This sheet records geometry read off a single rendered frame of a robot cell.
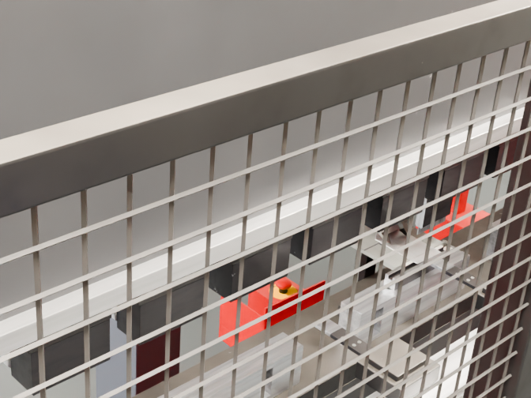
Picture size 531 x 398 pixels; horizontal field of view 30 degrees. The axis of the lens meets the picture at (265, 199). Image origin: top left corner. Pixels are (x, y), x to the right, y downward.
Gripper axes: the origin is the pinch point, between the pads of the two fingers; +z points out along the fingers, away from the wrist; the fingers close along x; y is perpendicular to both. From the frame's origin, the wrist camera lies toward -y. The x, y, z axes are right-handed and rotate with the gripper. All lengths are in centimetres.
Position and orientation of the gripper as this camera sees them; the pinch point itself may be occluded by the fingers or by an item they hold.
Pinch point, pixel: (394, 235)
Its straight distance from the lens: 234.6
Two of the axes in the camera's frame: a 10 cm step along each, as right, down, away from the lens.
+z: 3.8, 9.2, -0.5
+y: 5.5, -2.6, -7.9
